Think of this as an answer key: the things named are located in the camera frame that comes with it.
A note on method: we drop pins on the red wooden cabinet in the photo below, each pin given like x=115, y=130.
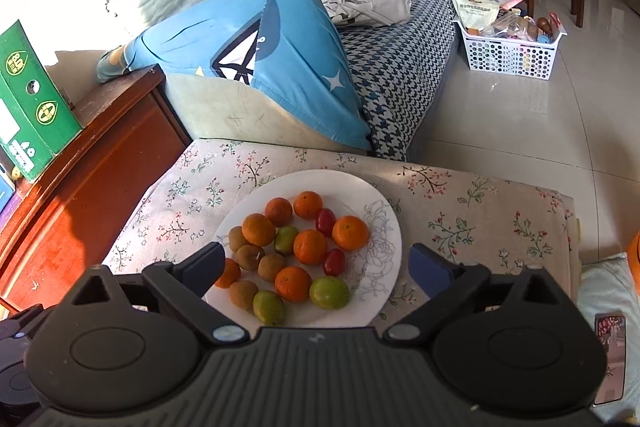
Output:
x=56, y=227

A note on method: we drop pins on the red cherry tomato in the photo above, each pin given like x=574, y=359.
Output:
x=325, y=222
x=335, y=263

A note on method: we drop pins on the blue cardboard box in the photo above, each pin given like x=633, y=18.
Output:
x=7, y=188

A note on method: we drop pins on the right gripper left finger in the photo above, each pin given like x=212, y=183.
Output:
x=179, y=290

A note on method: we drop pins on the large green fruit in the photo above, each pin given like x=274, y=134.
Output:
x=329, y=293

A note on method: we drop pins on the green cardboard box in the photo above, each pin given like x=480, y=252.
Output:
x=36, y=121

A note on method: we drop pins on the tangerine top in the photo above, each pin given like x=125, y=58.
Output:
x=307, y=205

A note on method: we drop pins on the tangerine with stem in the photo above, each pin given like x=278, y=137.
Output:
x=231, y=274

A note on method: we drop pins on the large orange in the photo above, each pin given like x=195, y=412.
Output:
x=310, y=247

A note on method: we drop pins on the lone small tangerine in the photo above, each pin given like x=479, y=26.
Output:
x=292, y=284

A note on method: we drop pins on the houndstooth sofa cover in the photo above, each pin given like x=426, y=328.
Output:
x=399, y=72

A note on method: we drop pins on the red cherry tomato front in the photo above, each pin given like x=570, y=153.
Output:
x=325, y=222

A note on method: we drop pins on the small green fruit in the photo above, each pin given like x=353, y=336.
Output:
x=269, y=308

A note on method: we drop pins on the white perforated basket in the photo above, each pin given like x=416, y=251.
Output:
x=512, y=56

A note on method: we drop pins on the brown kiwi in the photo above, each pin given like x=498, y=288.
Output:
x=269, y=267
x=236, y=239
x=242, y=294
x=248, y=257

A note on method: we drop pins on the smartphone with floral case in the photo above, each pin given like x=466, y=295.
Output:
x=611, y=331

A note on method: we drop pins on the white floral plate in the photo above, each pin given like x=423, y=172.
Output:
x=371, y=272

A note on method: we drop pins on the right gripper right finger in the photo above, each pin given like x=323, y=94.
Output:
x=449, y=288

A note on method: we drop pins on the white garment on sofa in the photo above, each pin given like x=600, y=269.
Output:
x=370, y=13

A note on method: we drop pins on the pale cushion lower right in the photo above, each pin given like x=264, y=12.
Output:
x=607, y=299

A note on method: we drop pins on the orange plastic bag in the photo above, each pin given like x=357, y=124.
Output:
x=633, y=257

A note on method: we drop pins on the pale green sofa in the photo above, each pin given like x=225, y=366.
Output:
x=214, y=108

